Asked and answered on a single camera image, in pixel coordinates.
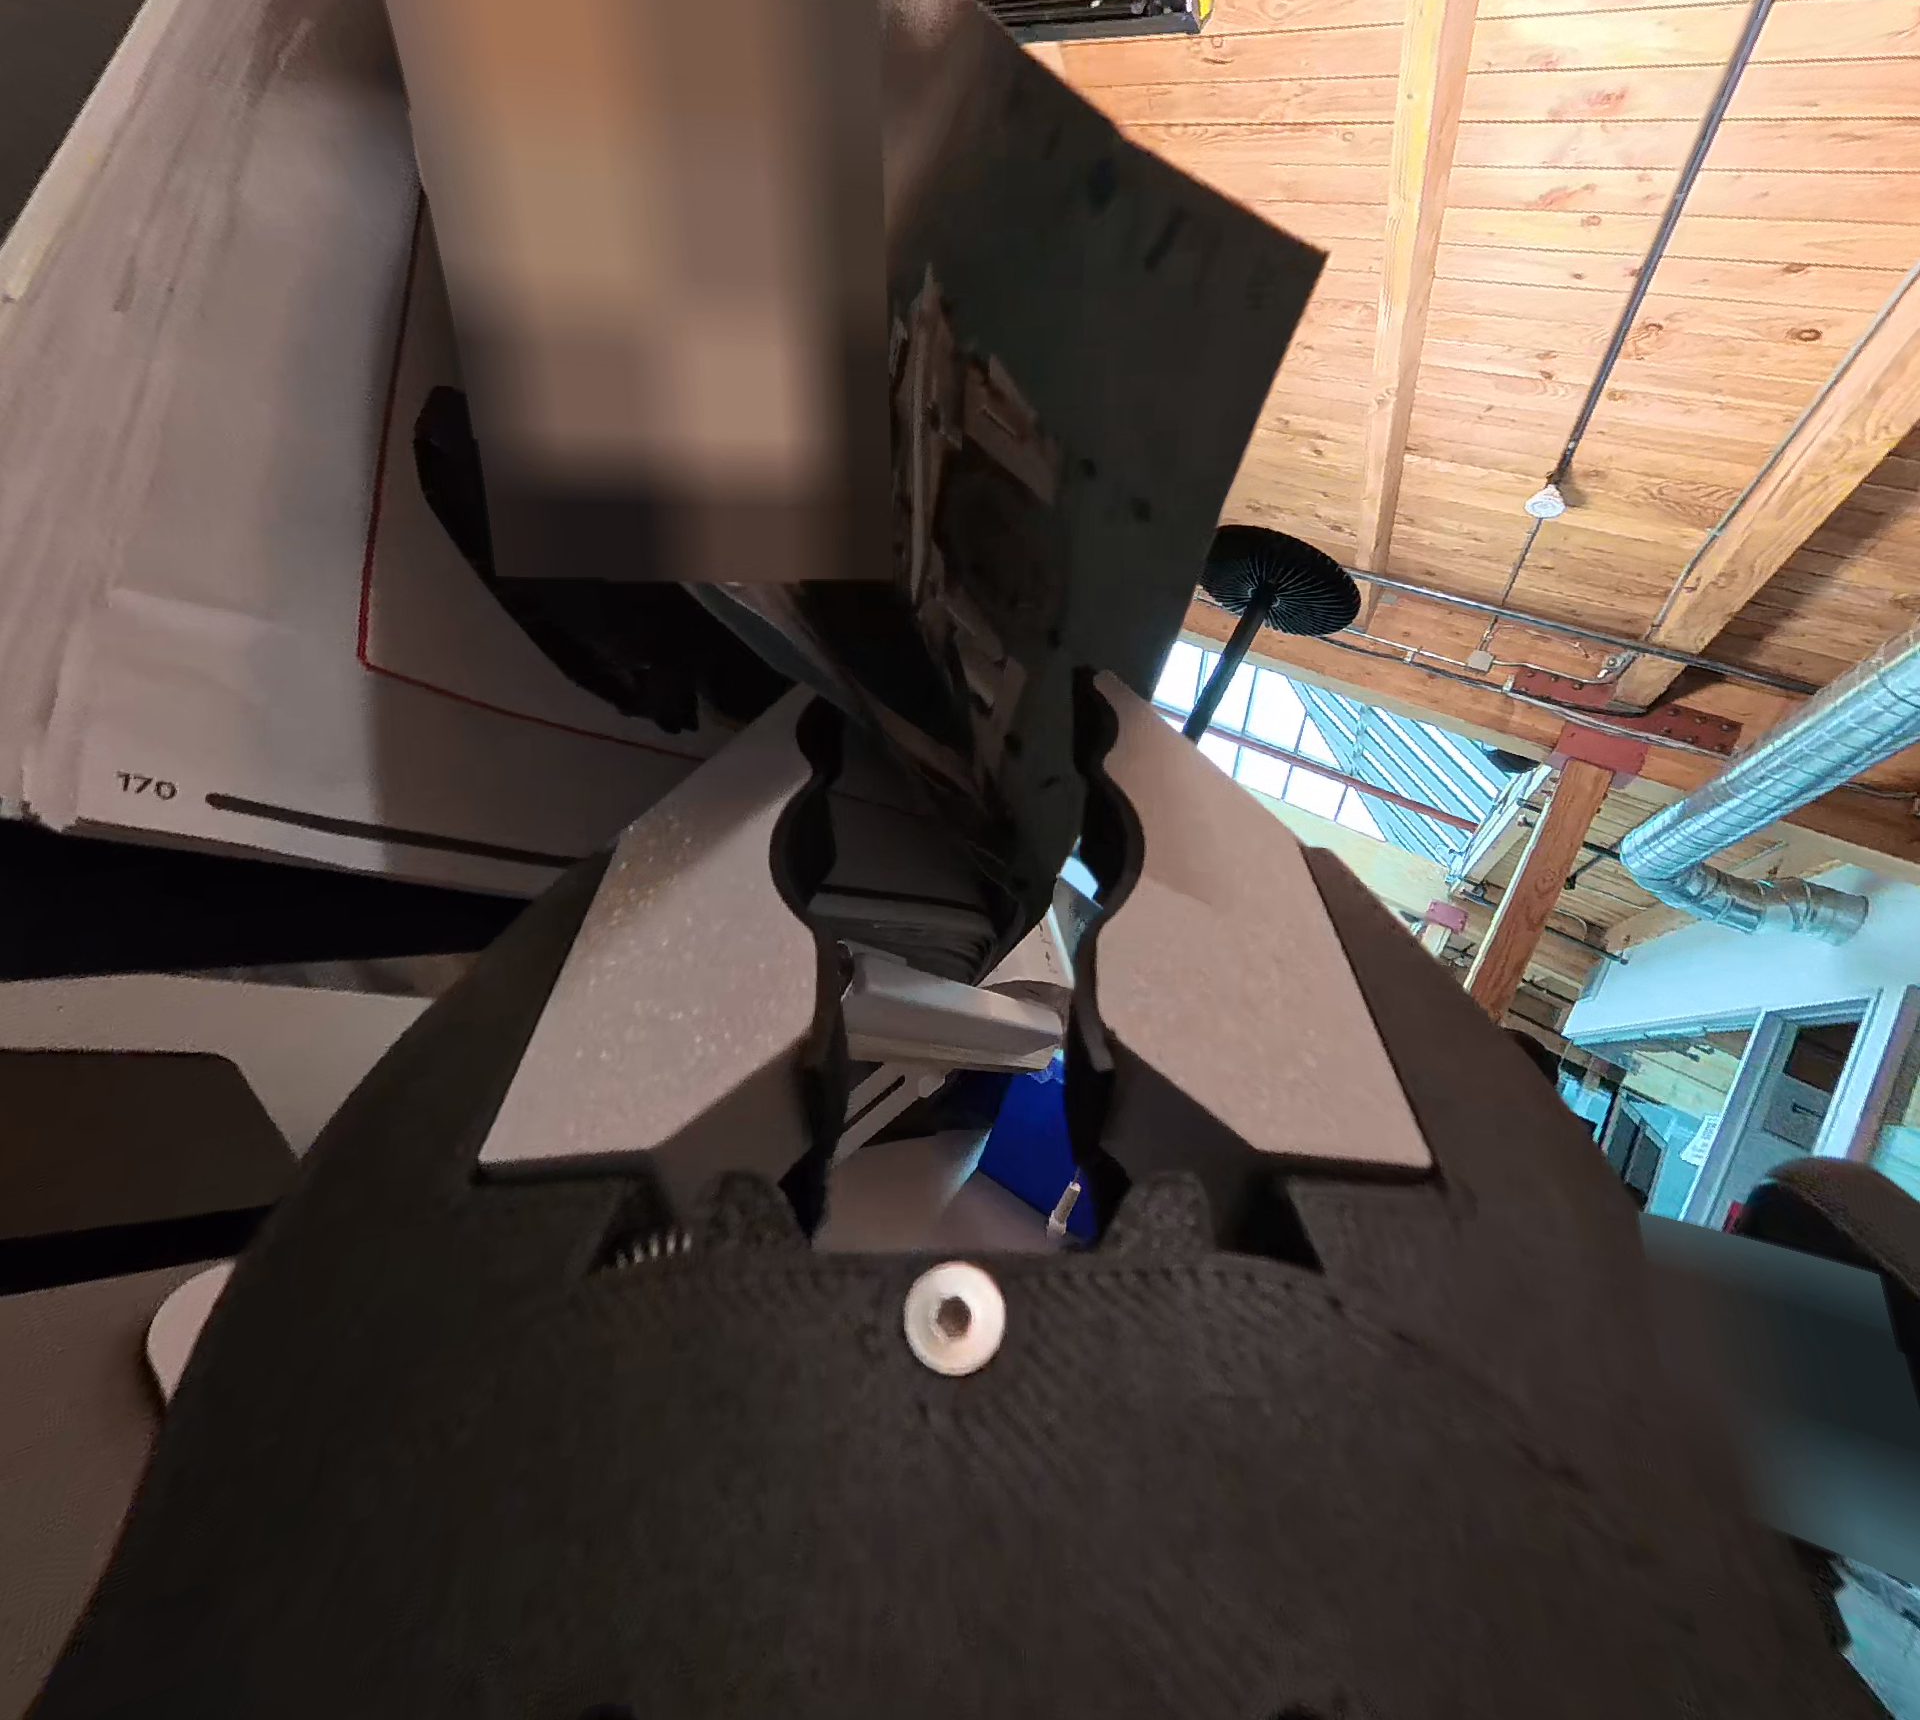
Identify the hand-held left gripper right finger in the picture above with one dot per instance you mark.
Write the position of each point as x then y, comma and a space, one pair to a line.
1260, 1000

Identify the blue plastic bin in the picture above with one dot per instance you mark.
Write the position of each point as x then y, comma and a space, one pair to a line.
1035, 1134

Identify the silver air duct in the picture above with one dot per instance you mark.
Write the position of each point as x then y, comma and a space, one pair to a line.
1771, 790

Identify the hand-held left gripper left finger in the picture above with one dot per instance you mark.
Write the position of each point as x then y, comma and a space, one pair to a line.
661, 1000

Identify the instruction book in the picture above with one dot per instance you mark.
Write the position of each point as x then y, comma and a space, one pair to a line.
225, 550

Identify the black steel pole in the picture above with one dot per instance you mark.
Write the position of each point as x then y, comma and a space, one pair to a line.
1283, 572

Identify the ceiling spot lamp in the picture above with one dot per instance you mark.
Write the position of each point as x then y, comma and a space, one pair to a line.
1545, 499

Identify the white book stand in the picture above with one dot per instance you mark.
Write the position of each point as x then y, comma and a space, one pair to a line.
944, 1015

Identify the wooden post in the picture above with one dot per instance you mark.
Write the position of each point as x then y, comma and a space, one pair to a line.
1545, 850

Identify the black office chair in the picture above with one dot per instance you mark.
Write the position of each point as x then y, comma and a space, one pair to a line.
1831, 1211

